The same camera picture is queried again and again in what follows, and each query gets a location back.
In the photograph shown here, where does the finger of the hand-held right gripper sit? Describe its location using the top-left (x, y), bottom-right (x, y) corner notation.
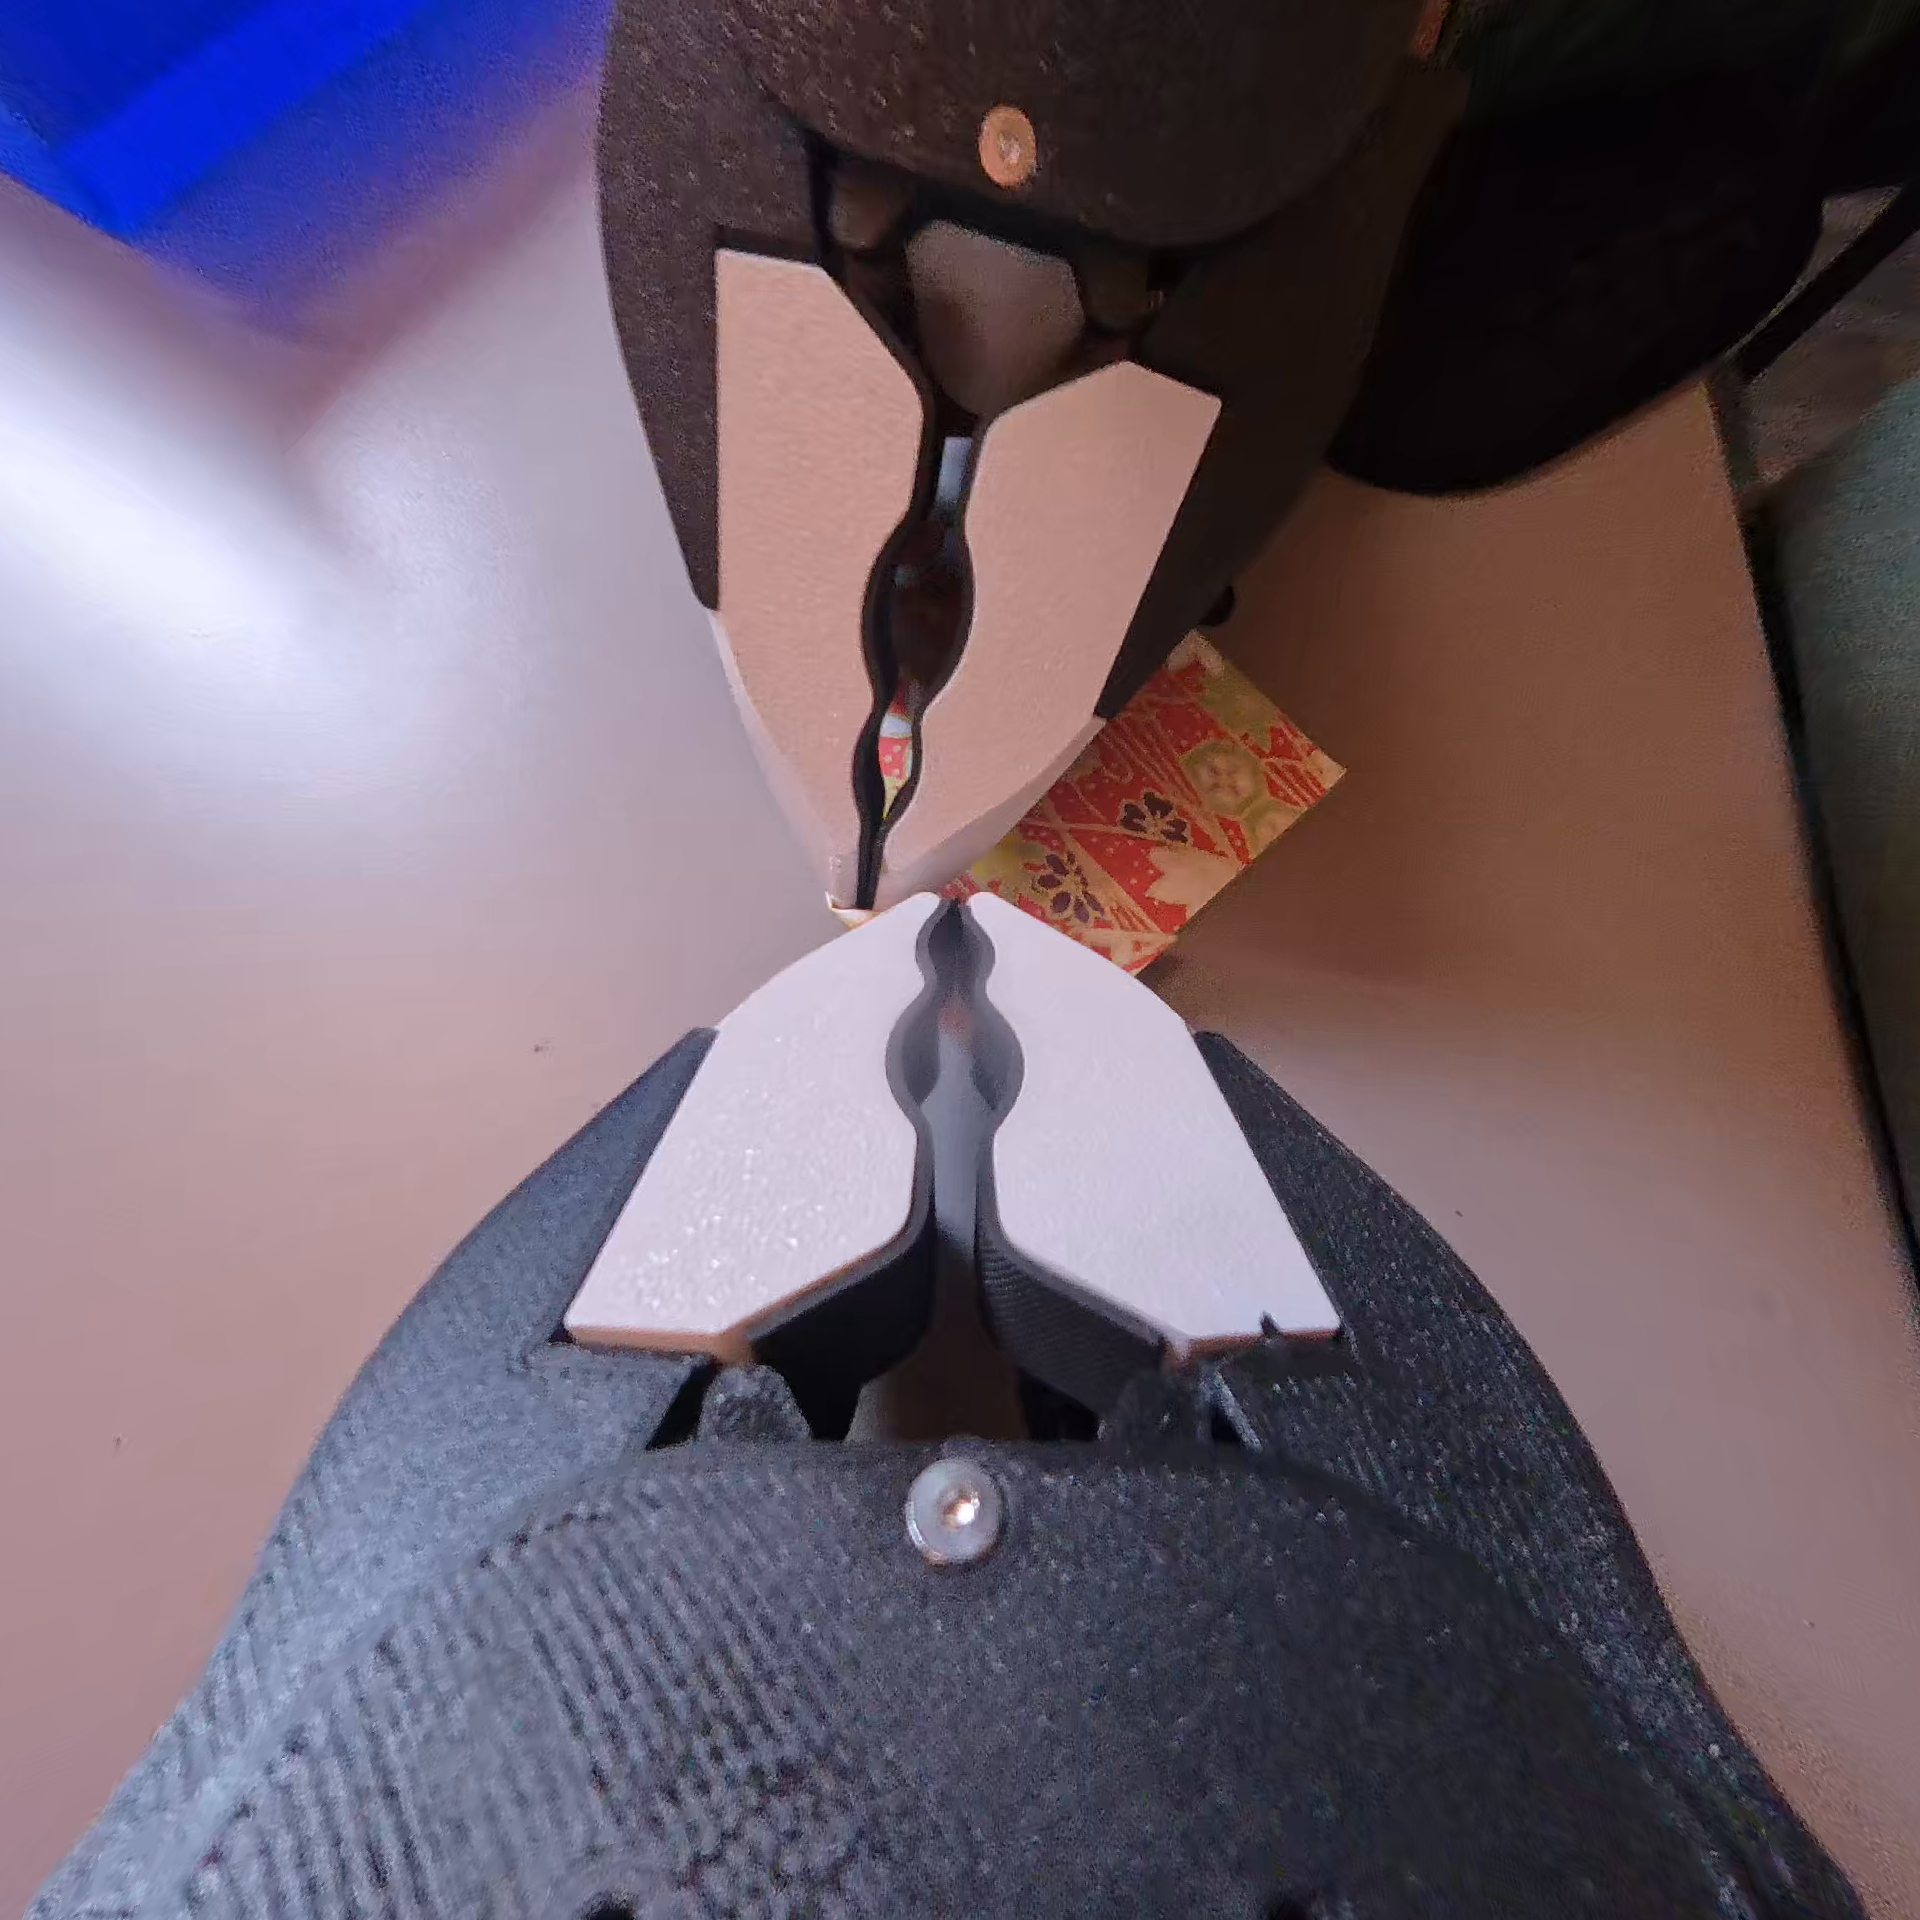
top-left (708, 247), bottom-right (937, 914)
top-left (865, 360), bottom-right (1231, 903)

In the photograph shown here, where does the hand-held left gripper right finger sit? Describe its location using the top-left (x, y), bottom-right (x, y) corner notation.
top-left (961, 887), bottom-right (1346, 1435)

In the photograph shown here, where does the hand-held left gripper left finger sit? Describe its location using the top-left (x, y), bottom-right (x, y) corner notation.
top-left (564, 890), bottom-right (956, 1435)

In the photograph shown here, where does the green backed red floral paper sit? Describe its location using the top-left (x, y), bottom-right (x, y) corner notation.
top-left (956, 628), bottom-right (1346, 980)

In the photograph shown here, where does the blue plastic bin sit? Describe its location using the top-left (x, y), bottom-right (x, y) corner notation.
top-left (0, 0), bottom-right (602, 319)

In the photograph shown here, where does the black textured pad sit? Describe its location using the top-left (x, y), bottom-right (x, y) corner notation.
top-left (1321, 0), bottom-right (1863, 500)

